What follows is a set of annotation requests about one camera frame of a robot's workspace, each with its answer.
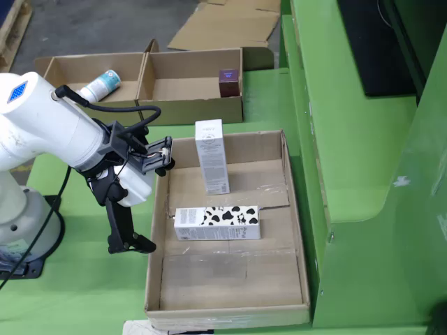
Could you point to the flattened cardboard sheet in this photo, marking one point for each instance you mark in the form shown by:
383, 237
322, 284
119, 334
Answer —
223, 28

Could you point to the wooden pallet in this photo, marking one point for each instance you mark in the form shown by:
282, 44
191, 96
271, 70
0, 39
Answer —
14, 31

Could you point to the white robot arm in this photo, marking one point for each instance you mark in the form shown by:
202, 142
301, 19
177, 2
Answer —
42, 118

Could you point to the open cardboard bin box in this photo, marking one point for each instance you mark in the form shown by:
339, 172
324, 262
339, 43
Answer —
80, 66
188, 111

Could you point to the glossy black screen panel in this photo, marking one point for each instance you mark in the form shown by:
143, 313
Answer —
377, 52

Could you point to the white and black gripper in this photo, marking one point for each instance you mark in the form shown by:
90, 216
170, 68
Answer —
138, 186

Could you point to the cow print carton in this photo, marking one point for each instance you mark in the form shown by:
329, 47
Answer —
216, 230

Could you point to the white teal bottle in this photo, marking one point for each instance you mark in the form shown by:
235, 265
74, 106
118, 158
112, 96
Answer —
101, 85

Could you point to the green metal machine housing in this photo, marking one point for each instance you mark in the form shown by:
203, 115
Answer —
349, 139

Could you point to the crumpled white paper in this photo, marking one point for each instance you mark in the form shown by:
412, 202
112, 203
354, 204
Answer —
136, 328

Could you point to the tall white product box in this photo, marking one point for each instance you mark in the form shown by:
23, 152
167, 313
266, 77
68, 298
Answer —
213, 164

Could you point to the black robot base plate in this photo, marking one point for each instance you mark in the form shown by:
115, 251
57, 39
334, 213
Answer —
36, 270

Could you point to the small maroon box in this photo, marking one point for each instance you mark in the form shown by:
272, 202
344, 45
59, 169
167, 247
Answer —
228, 87

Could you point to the shallow cardboard tray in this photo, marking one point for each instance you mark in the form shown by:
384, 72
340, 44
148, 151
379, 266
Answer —
227, 279

